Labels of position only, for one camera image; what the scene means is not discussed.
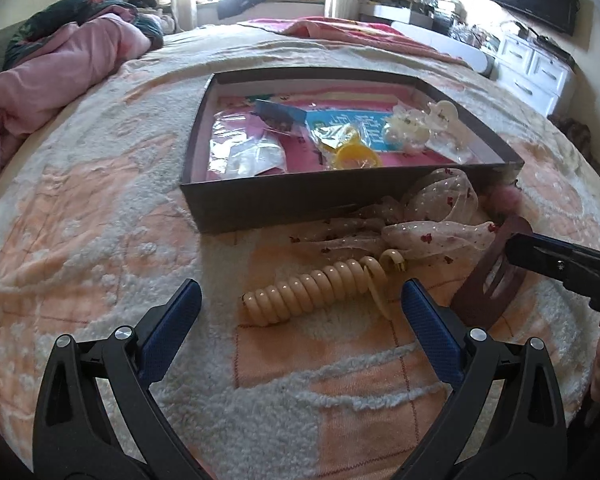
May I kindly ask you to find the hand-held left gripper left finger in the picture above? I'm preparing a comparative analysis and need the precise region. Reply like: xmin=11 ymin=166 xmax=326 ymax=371
xmin=32 ymin=278 xmax=203 ymax=480

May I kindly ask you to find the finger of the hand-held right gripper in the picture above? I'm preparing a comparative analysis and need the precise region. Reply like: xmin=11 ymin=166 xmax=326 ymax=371
xmin=507 ymin=232 xmax=600 ymax=267
xmin=530 ymin=257 xmax=600 ymax=295

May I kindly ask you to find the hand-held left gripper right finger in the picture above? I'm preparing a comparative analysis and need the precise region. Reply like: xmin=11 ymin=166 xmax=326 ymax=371
xmin=400 ymin=279 xmax=568 ymax=480

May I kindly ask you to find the dark cardboard box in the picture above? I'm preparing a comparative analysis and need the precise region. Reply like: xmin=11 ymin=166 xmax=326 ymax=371
xmin=180 ymin=66 xmax=526 ymax=235

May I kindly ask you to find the cream hair clip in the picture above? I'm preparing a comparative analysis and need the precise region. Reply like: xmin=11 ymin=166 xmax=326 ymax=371
xmin=426 ymin=100 xmax=462 ymax=137

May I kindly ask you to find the clear bag with white contents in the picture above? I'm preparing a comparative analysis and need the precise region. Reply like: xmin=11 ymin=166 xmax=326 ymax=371
xmin=207 ymin=136 xmax=289 ymax=179

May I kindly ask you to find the yellow hair claw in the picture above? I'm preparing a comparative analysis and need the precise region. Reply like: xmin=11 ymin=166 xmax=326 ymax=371
xmin=329 ymin=144 xmax=382 ymax=172

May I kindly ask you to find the white flower hair accessory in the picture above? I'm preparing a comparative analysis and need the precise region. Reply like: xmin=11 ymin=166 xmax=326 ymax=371
xmin=381 ymin=109 xmax=427 ymax=155

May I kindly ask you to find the small clear plastic packet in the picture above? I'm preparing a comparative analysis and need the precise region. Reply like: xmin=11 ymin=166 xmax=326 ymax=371
xmin=309 ymin=121 xmax=362 ymax=153

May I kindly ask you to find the blue packet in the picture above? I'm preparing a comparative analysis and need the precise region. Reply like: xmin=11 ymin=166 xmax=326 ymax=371
xmin=254 ymin=99 xmax=307 ymax=134

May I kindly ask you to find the pink pompom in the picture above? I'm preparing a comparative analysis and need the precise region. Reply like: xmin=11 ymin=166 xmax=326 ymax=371
xmin=480 ymin=185 xmax=524 ymax=217

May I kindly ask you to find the white polka dot ribbon bow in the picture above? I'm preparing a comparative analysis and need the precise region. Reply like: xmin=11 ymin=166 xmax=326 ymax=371
xmin=290 ymin=167 xmax=502 ymax=267

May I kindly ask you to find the brown fuzzy cloth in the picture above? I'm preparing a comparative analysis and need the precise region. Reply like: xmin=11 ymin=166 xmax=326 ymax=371
xmin=549 ymin=115 xmax=600 ymax=182

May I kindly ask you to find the white drawer cabinet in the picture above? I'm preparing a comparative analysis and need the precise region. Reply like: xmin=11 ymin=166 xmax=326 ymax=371
xmin=495 ymin=30 xmax=577 ymax=117

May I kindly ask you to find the black set-top box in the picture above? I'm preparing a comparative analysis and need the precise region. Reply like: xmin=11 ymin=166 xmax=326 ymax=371
xmin=525 ymin=30 xmax=577 ymax=67

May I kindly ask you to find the blue printed card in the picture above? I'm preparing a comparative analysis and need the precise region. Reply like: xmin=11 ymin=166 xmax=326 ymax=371
xmin=305 ymin=107 xmax=402 ymax=154

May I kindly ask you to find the pink quilt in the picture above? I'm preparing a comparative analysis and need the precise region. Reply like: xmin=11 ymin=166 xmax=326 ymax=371
xmin=0 ymin=14 xmax=152 ymax=187

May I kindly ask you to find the red patterned blanket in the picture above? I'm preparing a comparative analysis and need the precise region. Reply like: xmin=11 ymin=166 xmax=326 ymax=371
xmin=236 ymin=16 xmax=470 ymax=67

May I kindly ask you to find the dark floral quilt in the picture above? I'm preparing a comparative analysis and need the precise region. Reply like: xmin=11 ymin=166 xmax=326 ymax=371
xmin=2 ymin=0 xmax=166 ymax=68

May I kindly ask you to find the beige spiral hair tie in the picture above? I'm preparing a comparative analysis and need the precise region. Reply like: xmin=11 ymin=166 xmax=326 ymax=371
xmin=241 ymin=249 xmax=407 ymax=327

